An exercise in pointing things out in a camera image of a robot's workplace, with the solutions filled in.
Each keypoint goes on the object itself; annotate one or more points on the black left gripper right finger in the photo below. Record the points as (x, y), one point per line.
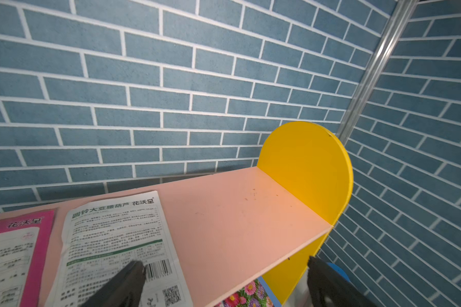
(328, 288)

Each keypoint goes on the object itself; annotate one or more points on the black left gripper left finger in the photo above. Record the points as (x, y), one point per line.
(124, 289)

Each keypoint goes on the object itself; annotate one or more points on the white text back seed packet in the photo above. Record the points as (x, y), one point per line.
(101, 238)

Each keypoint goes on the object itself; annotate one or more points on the mixed aster flower seed packet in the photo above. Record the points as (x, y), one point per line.
(256, 294)

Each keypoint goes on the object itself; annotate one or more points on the yellow wooden shelf unit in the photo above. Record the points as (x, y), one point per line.
(233, 227)

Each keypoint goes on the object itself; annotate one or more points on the pink back seed packet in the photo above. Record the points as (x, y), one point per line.
(24, 242)

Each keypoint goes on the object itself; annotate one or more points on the clear pencil tube blue lid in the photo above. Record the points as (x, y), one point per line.
(339, 270)

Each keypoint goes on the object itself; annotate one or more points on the aluminium corner post right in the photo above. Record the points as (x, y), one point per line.
(391, 35)

